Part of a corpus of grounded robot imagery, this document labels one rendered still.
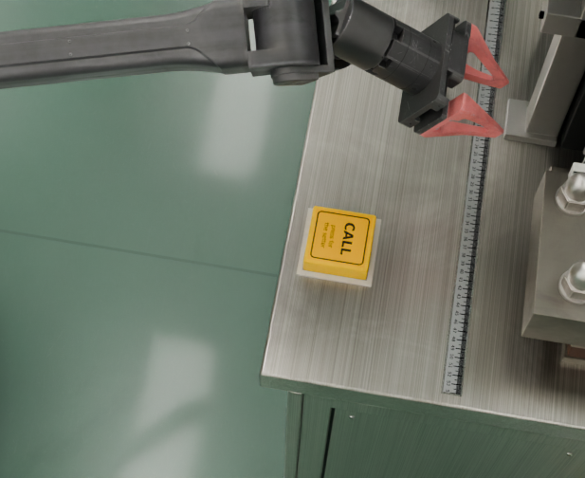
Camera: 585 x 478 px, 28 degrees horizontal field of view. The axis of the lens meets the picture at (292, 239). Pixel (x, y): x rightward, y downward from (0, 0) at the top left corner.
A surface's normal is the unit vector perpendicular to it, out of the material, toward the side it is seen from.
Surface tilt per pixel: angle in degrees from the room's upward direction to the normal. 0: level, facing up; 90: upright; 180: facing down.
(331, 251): 0
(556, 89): 90
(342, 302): 0
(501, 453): 90
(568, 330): 90
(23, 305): 0
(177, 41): 26
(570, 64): 90
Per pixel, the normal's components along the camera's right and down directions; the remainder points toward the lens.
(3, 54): -0.04, 0.00
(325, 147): 0.02, -0.44
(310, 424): -0.17, 0.88
